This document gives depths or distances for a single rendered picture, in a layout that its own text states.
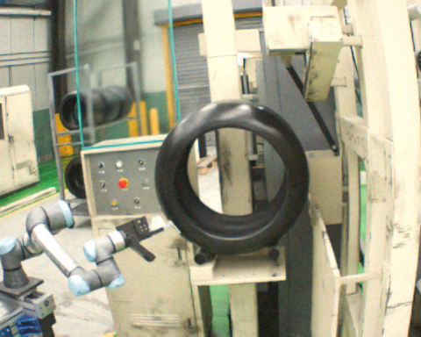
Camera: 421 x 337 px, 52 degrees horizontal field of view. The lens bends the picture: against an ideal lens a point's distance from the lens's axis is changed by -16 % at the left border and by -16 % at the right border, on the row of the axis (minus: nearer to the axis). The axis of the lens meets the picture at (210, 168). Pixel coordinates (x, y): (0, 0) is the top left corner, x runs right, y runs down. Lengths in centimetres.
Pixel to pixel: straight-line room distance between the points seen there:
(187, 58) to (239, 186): 958
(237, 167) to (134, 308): 109
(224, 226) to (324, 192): 45
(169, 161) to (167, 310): 116
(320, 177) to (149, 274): 109
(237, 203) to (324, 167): 42
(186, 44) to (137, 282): 937
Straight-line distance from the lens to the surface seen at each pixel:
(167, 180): 181
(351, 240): 221
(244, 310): 238
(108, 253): 173
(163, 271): 263
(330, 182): 210
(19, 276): 230
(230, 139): 213
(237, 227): 210
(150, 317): 279
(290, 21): 150
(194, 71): 1156
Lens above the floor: 156
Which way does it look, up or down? 10 degrees down
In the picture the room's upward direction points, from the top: 6 degrees counter-clockwise
